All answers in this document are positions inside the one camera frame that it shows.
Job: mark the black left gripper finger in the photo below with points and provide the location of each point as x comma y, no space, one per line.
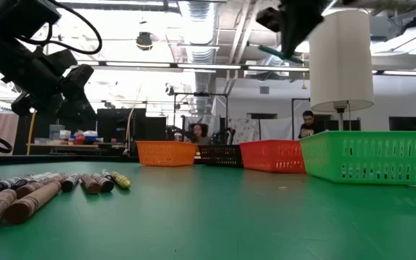
76,110
78,81

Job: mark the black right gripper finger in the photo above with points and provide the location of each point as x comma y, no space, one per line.
288,41
303,32

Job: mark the yellow crayon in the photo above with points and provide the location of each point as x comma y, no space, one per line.
121,180

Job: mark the green plastic basket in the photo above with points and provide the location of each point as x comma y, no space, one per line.
370,159

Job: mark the red container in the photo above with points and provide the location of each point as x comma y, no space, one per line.
79,139

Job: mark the clear plastic box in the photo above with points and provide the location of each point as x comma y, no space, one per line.
56,131

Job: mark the blue container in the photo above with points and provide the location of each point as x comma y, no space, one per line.
90,139

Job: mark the wooden side table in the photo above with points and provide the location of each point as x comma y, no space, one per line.
67,145

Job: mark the black partition screen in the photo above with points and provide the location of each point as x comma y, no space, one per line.
42,130
150,126

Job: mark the white table lamp wooden base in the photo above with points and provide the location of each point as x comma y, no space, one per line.
341,61

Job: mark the long ceiling light bar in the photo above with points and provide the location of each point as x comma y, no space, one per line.
208,66

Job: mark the person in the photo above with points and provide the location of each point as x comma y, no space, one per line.
309,126
200,134

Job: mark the white cloth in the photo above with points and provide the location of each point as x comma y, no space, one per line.
278,129

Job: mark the floral cloth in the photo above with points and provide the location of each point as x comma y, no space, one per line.
244,129

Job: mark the orange plastic basket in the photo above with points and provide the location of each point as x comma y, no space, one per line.
166,153

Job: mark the red plastic basket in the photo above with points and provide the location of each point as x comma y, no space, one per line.
271,156

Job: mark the black plastic basket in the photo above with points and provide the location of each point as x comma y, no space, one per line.
219,156

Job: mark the black monitor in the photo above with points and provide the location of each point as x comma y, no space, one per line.
406,123

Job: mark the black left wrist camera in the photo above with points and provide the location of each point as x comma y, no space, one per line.
27,16

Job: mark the black ceiling dome camera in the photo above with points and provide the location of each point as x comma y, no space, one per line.
144,41

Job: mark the silver air duct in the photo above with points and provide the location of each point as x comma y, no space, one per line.
199,29

